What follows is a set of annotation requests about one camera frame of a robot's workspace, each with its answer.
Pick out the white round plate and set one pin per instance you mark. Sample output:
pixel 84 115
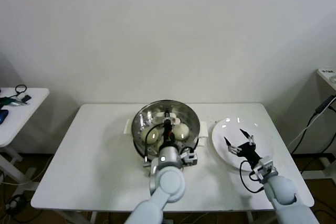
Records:
pixel 223 129

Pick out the perforated steel steamer basket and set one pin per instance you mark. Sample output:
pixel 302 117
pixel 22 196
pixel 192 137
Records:
pixel 139 148

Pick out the small black device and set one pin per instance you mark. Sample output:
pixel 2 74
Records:
pixel 25 98

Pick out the blue object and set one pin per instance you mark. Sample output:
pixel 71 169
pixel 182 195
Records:
pixel 3 116

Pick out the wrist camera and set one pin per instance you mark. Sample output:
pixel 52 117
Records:
pixel 265 167
pixel 190 158

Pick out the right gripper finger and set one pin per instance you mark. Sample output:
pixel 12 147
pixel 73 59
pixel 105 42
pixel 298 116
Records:
pixel 228 142
pixel 244 133

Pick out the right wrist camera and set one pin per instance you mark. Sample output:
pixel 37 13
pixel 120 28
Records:
pixel 265 167

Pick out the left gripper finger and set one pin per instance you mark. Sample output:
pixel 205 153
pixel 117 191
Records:
pixel 167 121

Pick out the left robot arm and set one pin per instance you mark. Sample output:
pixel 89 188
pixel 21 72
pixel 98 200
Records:
pixel 168 182

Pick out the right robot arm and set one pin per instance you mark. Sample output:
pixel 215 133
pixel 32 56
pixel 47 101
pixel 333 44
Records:
pixel 281 190

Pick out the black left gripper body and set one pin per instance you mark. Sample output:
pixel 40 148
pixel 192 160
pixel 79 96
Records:
pixel 168 137

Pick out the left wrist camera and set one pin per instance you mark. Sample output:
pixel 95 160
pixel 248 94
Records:
pixel 190 158

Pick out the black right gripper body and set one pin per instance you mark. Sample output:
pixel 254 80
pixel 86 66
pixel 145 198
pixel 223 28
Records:
pixel 248 153

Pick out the green hand tool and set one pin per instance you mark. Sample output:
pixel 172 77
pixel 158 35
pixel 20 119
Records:
pixel 8 101

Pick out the white side table with tools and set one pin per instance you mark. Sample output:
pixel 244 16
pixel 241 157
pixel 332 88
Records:
pixel 23 119

